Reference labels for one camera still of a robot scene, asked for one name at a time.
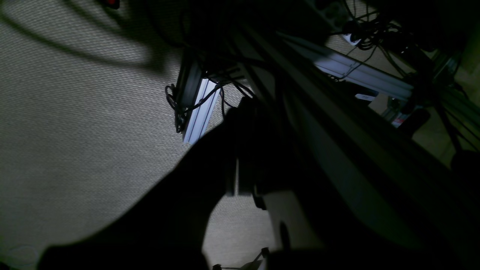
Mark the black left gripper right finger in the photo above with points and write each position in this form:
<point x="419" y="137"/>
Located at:
<point x="313" y="227"/>

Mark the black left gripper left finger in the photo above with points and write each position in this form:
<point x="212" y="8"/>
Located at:
<point x="168" y="225"/>

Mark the white power strip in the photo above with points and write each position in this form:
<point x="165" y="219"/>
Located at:
<point x="351" y="38"/>

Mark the red black clamp under table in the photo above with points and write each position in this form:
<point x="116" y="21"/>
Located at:
<point x="112" y="4"/>

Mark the aluminium frame leg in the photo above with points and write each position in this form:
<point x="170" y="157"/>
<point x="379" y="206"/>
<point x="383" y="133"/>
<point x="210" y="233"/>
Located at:
<point x="195" y="97"/>

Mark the long aluminium frame rail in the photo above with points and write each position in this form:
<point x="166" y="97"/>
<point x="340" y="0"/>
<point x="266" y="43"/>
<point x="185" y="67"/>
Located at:
<point x="341" y="66"/>

